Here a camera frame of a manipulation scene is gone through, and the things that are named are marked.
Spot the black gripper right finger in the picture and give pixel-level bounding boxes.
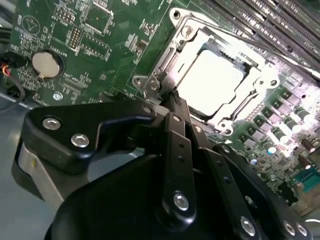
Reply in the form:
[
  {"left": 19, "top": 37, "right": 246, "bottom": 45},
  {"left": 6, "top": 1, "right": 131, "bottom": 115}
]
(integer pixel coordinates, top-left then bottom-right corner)
[{"left": 181, "top": 98, "right": 314, "bottom": 240}]

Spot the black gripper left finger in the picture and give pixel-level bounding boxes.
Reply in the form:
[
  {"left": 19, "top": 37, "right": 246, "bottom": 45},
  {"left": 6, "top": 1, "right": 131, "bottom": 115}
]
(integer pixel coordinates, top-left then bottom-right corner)
[{"left": 10, "top": 92, "right": 198, "bottom": 227}]

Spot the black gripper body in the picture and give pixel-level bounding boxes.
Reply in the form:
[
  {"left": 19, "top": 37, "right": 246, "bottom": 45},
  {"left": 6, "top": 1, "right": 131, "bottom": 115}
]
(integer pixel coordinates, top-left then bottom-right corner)
[{"left": 44, "top": 152, "right": 276, "bottom": 240}]

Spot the silver CPU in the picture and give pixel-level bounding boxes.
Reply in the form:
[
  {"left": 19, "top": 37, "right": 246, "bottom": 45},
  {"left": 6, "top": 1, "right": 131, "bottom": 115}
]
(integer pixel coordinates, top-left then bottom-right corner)
[{"left": 176, "top": 48, "right": 247, "bottom": 117}]

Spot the metal socket cover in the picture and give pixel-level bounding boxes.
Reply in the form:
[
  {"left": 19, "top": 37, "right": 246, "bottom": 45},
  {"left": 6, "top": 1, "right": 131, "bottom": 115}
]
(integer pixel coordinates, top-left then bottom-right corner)
[{"left": 149, "top": 23, "right": 281, "bottom": 126}]

